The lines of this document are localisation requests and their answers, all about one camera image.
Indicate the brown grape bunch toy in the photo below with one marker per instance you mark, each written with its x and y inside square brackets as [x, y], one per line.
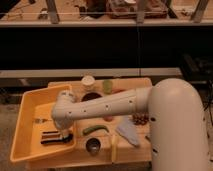
[140, 119]

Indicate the brown bowl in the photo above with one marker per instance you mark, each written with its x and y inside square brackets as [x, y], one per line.
[90, 96]

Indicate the grey cloth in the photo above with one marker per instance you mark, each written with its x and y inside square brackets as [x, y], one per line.
[127, 130]

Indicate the small metal cup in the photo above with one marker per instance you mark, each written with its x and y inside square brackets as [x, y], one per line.
[93, 146]

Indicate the green cucumber toy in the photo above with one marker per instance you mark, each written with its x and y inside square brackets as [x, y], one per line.
[94, 128]

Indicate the yellow plastic tray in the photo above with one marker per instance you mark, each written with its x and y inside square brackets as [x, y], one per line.
[34, 118]

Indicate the orange toy fruit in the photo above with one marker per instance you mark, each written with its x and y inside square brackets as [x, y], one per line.
[108, 118]

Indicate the wooden toy kitchen table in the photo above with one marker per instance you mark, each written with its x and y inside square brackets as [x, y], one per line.
[126, 153]

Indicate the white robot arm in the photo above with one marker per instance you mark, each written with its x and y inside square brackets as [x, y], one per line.
[177, 121]

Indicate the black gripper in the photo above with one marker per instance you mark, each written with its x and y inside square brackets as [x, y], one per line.
[66, 138]

